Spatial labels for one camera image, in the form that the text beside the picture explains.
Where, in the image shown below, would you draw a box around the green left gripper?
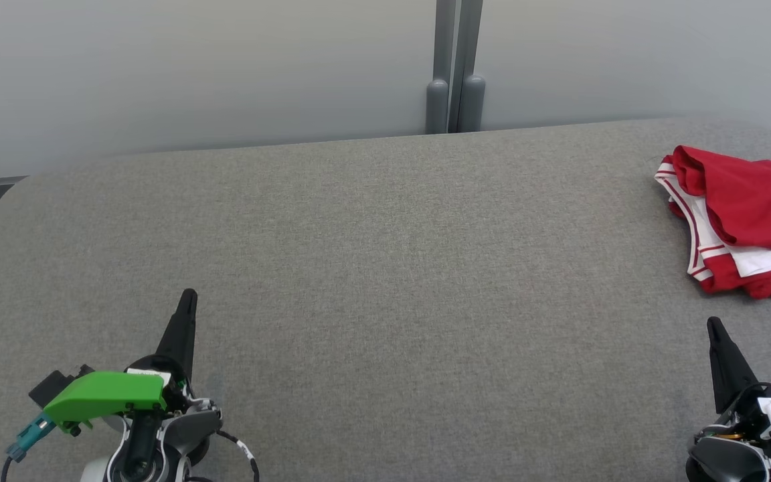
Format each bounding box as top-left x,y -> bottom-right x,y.
43,289 -> 199,432

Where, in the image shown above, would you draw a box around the red jersey white sleeves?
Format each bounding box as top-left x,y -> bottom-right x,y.
655,145 -> 771,278

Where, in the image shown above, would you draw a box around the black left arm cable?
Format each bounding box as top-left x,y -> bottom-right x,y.
1,428 -> 259,482

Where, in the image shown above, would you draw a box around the teal cable connector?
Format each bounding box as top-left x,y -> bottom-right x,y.
5,412 -> 57,463

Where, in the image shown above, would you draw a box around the grey partition post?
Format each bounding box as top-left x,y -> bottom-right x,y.
424,0 -> 487,135

